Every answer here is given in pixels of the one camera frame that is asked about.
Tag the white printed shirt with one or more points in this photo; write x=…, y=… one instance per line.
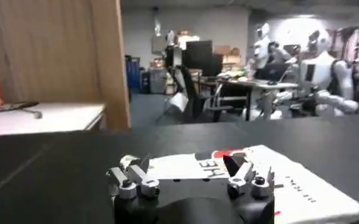
x=304, y=188

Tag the stack of cardboard boxes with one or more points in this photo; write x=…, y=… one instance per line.
x=228, y=54

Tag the white humanoid robot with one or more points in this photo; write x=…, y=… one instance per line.
x=263, y=45
x=322, y=73

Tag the white paper bag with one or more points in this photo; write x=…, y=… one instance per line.
x=179, y=101

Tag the black computer monitor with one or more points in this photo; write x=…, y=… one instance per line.
x=200, y=58

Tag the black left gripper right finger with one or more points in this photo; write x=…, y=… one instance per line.
x=243, y=176

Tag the cluttered office desk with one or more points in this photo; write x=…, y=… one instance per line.
x=258, y=88

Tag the black office chair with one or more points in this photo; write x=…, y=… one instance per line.
x=197, y=97

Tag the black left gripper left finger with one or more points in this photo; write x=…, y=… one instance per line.
x=142, y=179

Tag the small white table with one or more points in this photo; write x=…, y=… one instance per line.
x=54, y=118

